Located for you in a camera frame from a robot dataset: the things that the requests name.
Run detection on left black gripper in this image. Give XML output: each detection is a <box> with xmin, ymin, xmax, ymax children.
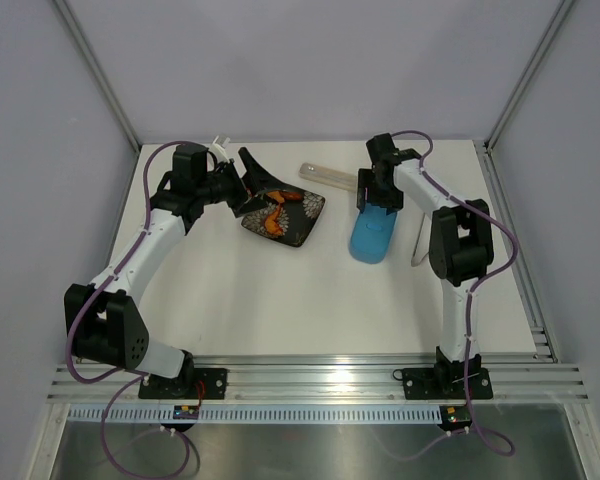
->
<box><xmin>196</xmin><ymin>148</ymin><xmax>284</xmax><ymax>217</ymax></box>

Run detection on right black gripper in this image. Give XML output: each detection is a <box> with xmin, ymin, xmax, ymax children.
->
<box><xmin>357</xmin><ymin>169</ymin><xmax>404</xmax><ymax>215</ymax></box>

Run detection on blue lunch box lid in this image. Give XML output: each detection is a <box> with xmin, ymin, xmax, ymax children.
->
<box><xmin>349</xmin><ymin>205</ymin><xmax>397</xmax><ymax>255</ymax></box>

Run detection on blue lunch box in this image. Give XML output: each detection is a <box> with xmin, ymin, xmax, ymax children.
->
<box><xmin>351</xmin><ymin>250</ymin><xmax>386</xmax><ymax>265</ymax></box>

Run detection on metal tongs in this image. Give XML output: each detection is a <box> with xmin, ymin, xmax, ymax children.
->
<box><xmin>410</xmin><ymin>214</ymin><xmax>431</xmax><ymax>267</ymax></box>

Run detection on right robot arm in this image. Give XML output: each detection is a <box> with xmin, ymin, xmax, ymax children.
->
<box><xmin>349</xmin><ymin>133</ymin><xmax>494</xmax><ymax>400</ymax></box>

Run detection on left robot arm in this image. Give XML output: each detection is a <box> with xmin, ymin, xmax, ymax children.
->
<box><xmin>64</xmin><ymin>138</ymin><xmax>284</xmax><ymax>398</ymax></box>

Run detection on fried chicken wing top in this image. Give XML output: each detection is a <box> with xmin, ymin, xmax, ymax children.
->
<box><xmin>266</xmin><ymin>190</ymin><xmax>304</xmax><ymax>204</ymax></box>

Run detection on fried chicken piece lower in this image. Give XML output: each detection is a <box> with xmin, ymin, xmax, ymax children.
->
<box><xmin>263</xmin><ymin>204</ymin><xmax>285</xmax><ymax>238</ymax></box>

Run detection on black floral square plate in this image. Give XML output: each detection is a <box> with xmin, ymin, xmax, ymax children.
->
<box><xmin>241</xmin><ymin>186</ymin><xmax>326</xmax><ymax>248</ymax></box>

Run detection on left circuit board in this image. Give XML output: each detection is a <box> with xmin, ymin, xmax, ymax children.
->
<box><xmin>173</xmin><ymin>405</ymin><xmax>199</xmax><ymax>420</ymax></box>

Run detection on circuit board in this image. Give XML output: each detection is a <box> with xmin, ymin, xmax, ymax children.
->
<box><xmin>439</xmin><ymin>405</ymin><xmax>472</xmax><ymax>431</ymax></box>
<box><xmin>173</xmin><ymin>405</ymin><xmax>199</xmax><ymax>420</ymax></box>

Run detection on right circuit board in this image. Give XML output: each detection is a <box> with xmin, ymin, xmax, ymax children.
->
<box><xmin>439</xmin><ymin>405</ymin><xmax>472</xmax><ymax>431</ymax></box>

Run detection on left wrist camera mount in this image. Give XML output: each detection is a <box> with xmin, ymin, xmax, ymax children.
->
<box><xmin>208</xmin><ymin>134</ymin><xmax>231</xmax><ymax>163</ymax></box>

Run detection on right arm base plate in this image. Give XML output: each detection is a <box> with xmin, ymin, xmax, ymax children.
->
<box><xmin>398</xmin><ymin>367</ymin><xmax>494</xmax><ymax>400</ymax></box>

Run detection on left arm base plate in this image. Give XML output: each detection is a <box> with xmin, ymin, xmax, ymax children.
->
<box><xmin>138</xmin><ymin>368</ymin><xmax>228</xmax><ymax>400</ymax></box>

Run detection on white slotted cable duct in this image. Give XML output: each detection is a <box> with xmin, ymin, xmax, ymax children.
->
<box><xmin>68</xmin><ymin>404</ymin><xmax>441</xmax><ymax>425</ymax></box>

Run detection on right side aluminium rail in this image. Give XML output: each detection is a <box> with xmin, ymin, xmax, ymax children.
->
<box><xmin>472</xmin><ymin>139</ymin><xmax>561</xmax><ymax>364</ymax></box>

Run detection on aluminium rail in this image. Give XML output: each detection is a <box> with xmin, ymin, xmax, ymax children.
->
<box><xmin>46</xmin><ymin>353</ymin><xmax>590</xmax><ymax>404</ymax></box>
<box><xmin>472</xmin><ymin>139</ymin><xmax>561</xmax><ymax>364</ymax></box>

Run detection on aluminium rail front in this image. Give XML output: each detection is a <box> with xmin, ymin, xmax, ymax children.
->
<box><xmin>46</xmin><ymin>353</ymin><xmax>590</xmax><ymax>404</ymax></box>

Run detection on left aluminium frame post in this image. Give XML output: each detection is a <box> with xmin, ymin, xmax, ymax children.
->
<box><xmin>50</xmin><ymin>0</ymin><xmax>142</xmax><ymax>155</ymax></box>

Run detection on aluminium frame post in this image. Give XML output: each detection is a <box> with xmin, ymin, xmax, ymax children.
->
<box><xmin>50</xmin><ymin>0</ymin><xmax>142</xmax><ymax>155</ymax></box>
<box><xmin>484</xmin><ymin>0</ymin><xmax>578</xmax><ymax>154</ymax></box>

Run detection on right aluminium frame post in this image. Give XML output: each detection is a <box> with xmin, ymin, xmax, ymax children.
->
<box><xmin>484</xmin><ymin>0</ymin><xmax>578</xmax><ymax>154</ymax></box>

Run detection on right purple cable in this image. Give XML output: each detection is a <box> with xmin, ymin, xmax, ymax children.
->
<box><xmin>387</xmin><ymin>129</ymin><xmax>521</xmax><ymax>459</ymax></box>

